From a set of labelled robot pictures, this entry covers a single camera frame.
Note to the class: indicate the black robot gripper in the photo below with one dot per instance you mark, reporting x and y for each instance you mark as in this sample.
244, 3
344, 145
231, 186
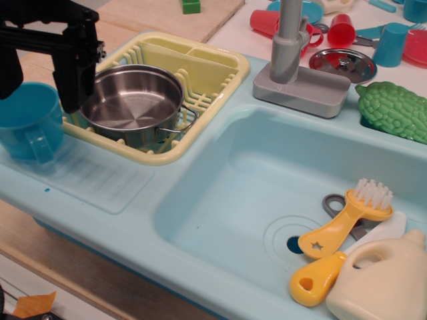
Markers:
78, 43

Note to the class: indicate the blue plastic cup with handle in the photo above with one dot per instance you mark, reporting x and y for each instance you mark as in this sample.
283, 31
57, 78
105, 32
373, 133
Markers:
32, 123

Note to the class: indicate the stainless steel pot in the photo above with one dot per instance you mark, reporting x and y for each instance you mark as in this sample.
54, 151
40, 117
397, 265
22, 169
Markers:
140, 104

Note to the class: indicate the red plastic cup left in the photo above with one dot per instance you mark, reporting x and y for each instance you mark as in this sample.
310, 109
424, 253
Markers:
265, 22

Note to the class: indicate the red plastic cup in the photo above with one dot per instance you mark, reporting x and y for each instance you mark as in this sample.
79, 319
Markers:
265, 22
341, 33

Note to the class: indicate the steel pot lid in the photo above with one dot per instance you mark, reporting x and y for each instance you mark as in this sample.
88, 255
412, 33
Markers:
356, 66

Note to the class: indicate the blue cup top right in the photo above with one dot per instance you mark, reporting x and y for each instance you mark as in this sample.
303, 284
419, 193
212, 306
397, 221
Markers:
415, 10

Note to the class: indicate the wooden board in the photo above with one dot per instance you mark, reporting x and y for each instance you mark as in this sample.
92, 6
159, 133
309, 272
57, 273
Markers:
119, 21

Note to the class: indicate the green toy block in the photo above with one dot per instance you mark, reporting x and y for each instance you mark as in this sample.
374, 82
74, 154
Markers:
191, 6

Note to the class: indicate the yellow plastic dish rack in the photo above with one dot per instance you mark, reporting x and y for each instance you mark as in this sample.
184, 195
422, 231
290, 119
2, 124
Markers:
209, 75

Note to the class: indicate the orange tape piece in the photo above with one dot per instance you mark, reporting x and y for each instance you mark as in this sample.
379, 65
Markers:
34, 305

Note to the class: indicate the light blue toy sink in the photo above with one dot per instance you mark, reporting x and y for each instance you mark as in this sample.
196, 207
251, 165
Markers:
213, 225

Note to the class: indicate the grey toy faucet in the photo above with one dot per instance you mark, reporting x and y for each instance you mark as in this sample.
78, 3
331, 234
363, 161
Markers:
284, 82

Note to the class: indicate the blue plastic plate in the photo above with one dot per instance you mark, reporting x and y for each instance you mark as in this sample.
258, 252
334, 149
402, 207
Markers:
311, 9

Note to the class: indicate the cream toy container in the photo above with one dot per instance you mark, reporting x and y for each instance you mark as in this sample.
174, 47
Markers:
335, 6

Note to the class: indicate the blue toy knife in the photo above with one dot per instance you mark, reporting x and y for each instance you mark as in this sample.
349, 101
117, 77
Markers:
371, 33

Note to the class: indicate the green bitter gourd toy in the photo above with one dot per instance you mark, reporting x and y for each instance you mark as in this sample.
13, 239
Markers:
392, 109

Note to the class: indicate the yellow dish brush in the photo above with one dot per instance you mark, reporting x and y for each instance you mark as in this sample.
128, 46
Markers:
369, 200

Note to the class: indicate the cream detergent bottle toy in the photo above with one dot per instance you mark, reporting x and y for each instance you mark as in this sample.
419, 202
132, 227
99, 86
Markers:
384, 279

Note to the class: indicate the red cup with handle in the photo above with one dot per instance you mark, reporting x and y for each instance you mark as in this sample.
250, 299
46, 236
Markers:
316, 38

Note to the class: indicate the yellow handled toy knife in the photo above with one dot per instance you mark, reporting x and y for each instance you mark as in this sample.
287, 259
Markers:
310, 284

